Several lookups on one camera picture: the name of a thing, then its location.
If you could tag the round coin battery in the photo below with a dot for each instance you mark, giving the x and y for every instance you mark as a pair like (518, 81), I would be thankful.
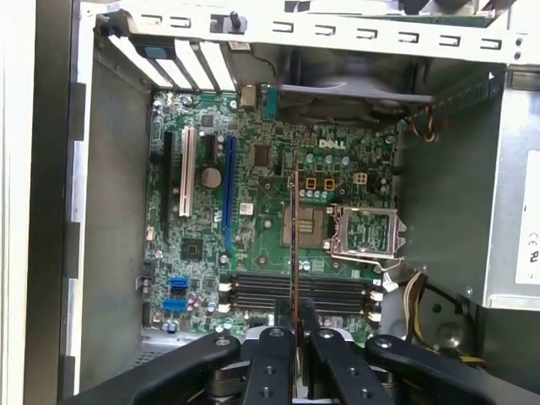
(211, 177)

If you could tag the CPU socket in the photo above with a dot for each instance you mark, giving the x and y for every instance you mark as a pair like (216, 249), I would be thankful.
(312, 225)

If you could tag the white slot cover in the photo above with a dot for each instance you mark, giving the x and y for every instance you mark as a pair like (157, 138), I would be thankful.
(162, 73)
(217, 67)
(187, 67)

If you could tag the metal socket cover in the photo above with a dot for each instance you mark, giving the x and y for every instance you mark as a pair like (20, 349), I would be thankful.
(397, 232)

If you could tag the blue SATA connector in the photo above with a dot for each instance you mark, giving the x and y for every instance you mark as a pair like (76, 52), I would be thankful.
(179, 284)
(174, 305)

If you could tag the blue expansion slot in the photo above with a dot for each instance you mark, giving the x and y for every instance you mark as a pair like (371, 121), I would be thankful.
(228, 194)

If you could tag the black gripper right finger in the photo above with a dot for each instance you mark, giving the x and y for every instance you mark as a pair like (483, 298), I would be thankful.
(346, 371)

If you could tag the grey power supply unit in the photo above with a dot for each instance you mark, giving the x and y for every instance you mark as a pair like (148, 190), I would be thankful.
(447, 190)

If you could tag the teal board connector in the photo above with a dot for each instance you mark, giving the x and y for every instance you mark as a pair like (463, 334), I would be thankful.
(271, 103)

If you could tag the green motherboard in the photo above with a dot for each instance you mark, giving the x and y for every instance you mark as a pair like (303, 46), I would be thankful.
(270, 202)

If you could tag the long black expansion slot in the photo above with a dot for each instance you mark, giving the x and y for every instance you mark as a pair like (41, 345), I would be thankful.
(169, 190)

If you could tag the RAM stick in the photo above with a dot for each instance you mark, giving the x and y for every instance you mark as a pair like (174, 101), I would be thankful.
(297, 253)

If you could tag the white expansion slot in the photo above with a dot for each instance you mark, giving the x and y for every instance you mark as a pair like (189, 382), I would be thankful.
(187, 173)

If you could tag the short black expansion slot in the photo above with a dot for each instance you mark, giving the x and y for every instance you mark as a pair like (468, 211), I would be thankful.
(212, 148)

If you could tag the black case fan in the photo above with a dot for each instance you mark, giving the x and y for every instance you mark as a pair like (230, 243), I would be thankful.
(358, 93)

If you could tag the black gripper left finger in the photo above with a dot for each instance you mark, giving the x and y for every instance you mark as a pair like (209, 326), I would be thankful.
(270, 371)

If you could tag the black open PC case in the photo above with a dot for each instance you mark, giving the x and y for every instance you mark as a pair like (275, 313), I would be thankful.
(114, 211)

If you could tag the black RAM slot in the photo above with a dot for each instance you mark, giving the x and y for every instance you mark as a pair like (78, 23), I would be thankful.
(253, 276)
(253, 287)
(253, 307)
(253, 297)

